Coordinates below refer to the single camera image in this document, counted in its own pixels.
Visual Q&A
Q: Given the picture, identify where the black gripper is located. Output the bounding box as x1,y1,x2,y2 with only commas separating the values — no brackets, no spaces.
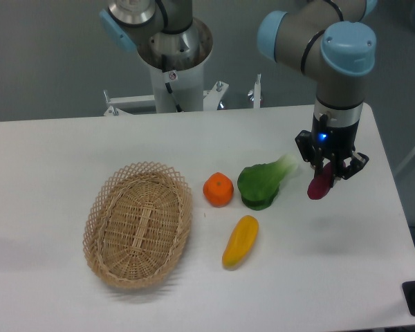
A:
295,114,369,187

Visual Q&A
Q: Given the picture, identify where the purple sweet potato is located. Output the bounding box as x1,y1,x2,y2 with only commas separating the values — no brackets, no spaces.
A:
307,163,333,200

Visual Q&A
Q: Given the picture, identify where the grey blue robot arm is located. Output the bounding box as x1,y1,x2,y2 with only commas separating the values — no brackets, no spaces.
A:
100,1,376,185

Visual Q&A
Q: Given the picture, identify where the green bok choy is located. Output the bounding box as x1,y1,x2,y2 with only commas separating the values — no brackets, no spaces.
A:
237,154,298,210

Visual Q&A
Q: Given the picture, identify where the orange tangerine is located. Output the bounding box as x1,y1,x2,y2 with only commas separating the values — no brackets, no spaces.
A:
203,172,234,208

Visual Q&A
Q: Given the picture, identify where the yellow mango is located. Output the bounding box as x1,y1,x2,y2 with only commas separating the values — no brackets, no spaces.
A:
222,215,259,270

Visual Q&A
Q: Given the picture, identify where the woven wicker basket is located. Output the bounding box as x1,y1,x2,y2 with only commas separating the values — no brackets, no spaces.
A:
83,162,192,290

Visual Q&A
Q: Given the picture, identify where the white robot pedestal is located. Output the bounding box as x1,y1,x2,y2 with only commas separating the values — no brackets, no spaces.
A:
100,10,229,116

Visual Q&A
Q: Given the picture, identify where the black cable on pedestal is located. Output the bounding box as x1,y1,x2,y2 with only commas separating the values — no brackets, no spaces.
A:
160,54,183,113

